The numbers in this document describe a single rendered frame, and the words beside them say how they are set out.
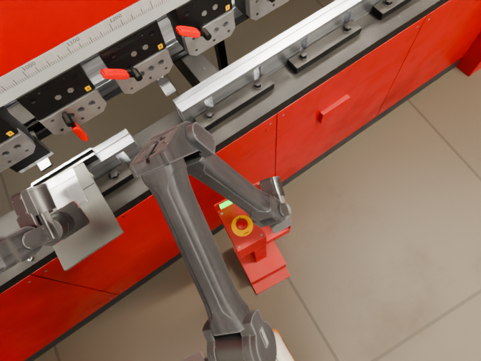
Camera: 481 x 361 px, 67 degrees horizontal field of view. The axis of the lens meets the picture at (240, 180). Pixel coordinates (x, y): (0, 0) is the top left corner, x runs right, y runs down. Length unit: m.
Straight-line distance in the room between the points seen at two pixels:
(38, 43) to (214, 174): 0.43
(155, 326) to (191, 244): 1.45
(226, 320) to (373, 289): 1.44
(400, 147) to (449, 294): 0.83
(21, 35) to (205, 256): 0.53
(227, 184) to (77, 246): 0.51
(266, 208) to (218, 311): 0.32
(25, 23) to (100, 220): 0.53
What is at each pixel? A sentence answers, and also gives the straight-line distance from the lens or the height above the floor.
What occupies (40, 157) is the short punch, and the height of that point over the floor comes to 1.11.
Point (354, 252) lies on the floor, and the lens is 2.04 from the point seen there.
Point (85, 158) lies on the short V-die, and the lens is 1.19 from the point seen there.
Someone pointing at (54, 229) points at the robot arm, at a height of 1.24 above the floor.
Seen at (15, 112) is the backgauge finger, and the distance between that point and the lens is 1.35.
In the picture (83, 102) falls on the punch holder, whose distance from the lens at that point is 0.97.
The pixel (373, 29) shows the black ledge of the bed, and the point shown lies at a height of 0.88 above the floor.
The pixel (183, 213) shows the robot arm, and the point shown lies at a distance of 0.59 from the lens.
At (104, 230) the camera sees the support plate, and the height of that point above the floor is 1.00.
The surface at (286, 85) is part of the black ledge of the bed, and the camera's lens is 1.34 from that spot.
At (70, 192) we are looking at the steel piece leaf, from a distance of 1.16.
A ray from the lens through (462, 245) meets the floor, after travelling 2.23.
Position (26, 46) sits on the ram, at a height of 1.43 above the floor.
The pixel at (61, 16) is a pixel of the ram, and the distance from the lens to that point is 0.83.
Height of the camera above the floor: 1.95
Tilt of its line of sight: 67 degrees down
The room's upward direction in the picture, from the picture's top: 11 degrees counter-clockwise
